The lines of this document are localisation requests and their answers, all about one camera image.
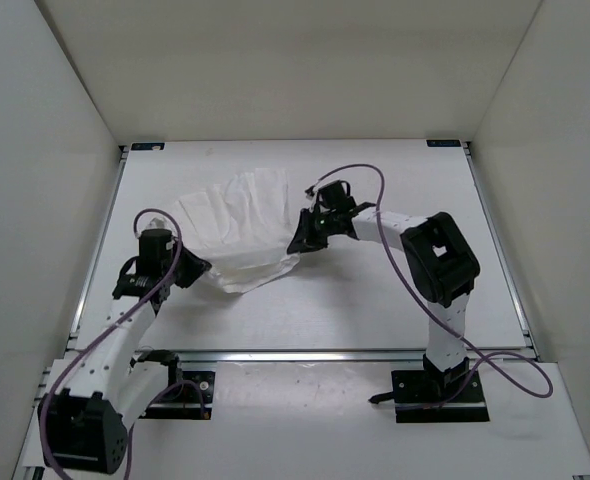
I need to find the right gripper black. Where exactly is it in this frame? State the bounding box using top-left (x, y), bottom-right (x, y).
top-left (289, 208), bottom-right (338, 255)

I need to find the white pleated skirt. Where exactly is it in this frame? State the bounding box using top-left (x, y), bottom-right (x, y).
top-left (170, 168), bottom-right (300, 294)

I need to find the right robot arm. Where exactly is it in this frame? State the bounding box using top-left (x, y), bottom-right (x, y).
top-left (287, 180), bottom-right (481, 401)

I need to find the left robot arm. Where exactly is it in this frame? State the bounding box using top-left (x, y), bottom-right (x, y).
top-left (38, 228), bottom-right (211, 478)

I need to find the left blue corner label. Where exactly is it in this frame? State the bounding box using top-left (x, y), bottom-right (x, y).
top-left (130, 142), bottom-right (165, 151)

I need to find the blue corner label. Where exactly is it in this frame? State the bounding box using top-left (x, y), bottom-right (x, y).
top-left (426, 139), bottom-right (461, 148)
top-left (130, 142), bottom-right (165, 151)

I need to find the right blue corner label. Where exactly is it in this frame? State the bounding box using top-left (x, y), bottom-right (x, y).
top-left (426, 139), bottom-right (461, 148)

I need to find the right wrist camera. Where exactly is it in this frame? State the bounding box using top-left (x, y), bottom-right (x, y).
top-left (305, 184), bottom-right (324, 206)

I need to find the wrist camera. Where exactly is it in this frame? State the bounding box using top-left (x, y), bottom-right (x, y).
top-left (143, 216), bottom-right (173, 231)
top-left (305, 184), bottom-right (324, 206)

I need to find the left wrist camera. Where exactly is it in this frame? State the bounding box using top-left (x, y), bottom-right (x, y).
top-left (143, 216), bottom-right (173, 231)

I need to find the aluminium front rail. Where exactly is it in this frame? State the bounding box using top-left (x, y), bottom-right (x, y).
top-left (177, 349), bottom-right (424, 363)

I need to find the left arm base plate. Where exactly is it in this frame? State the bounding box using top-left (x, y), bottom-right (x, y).
top-left (140, 370), bottom-right (216, 421)

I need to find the aluminium left side rail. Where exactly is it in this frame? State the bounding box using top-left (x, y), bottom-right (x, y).
top-left (65, 145), bottom-right (130, 351)

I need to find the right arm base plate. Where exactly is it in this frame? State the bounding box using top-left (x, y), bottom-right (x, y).
top-left (369, 370), bottom-right (490, 423)

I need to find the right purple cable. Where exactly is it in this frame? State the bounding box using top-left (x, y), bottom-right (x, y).
top-left (304, 164), bottom-right (554, 412)

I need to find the purple cable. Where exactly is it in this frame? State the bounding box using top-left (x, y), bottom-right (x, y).
top-left (304, 164), bottom-right (554, 412)
top-left (37, 208), bottom-right (211, 474)

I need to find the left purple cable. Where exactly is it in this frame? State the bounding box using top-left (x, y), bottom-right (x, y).
top-left (37, 208), bottom-right (211, 474)

